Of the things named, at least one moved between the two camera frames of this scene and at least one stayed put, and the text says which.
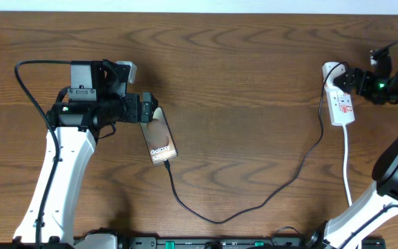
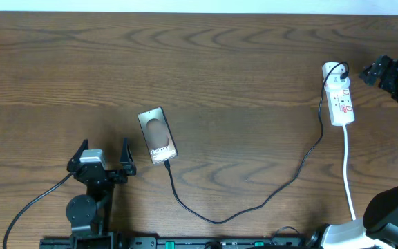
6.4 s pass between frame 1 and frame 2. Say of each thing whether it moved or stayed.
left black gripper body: moved
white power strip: stayed
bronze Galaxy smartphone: stayed
